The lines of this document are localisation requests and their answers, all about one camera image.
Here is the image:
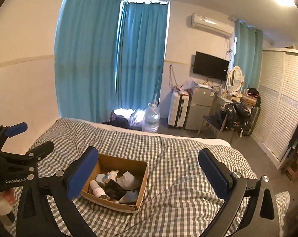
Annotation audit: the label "white hair dryer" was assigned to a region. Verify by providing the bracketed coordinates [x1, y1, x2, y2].
[89, 180, 110, 200]

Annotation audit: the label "black pouch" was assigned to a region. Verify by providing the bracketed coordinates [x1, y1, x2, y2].
[104, 180, 126, 201]

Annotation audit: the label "white socks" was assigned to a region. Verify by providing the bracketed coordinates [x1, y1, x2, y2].
[104, 170, 119, 183]

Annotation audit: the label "white cloth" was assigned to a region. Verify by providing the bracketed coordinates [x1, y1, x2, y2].
[116, 171, 140, 190]

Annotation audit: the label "white earbuds case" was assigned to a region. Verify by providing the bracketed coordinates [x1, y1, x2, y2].
[95, 173, 105, 185]

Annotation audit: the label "cardboard box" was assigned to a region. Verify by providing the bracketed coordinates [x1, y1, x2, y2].
[81, 154, 149, 214]

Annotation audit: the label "grey checked duvet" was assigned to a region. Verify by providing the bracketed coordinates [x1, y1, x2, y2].
[5, 117, 291, 237]

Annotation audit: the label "black bag pile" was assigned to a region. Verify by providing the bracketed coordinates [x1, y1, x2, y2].
[220, 88, 261, 137]

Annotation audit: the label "dark chair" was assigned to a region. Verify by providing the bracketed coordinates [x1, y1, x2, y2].
[197, 112, 232, 139]

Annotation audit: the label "large water bottle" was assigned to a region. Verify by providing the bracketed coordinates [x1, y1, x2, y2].
[142, 103, 160, 133]

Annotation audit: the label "dressing desk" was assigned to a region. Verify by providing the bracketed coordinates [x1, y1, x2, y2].
[214, 95, 241, 108]

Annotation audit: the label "blue curtain left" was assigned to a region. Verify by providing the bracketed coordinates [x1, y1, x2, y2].
[54, 0, 169, 122]

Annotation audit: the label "blue curtain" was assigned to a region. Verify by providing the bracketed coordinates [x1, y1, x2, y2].
[54, 0, 169, 122]
[233, 20, 263, 89]

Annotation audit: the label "white louvered wardrobe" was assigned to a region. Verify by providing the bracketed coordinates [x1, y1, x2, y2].
[251, 48, 298, 168]

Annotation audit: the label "silver mini fridge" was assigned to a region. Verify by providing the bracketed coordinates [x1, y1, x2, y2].
[184, 87, 214, 131]

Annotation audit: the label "white suitcase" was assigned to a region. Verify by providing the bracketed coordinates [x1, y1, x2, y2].
[168, 91, 189, 128]

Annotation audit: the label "oval white mirror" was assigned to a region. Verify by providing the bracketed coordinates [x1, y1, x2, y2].
[226, 66, 245, 94]

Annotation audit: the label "blue curtain right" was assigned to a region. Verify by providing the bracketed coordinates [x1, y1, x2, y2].
[233, 20, 263, 89]

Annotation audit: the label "white air conditioner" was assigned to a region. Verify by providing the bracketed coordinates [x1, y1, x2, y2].
[191, 13, 233, 39]

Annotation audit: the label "black wall television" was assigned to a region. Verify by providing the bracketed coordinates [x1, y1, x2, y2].
[193, 51, 229, 81]

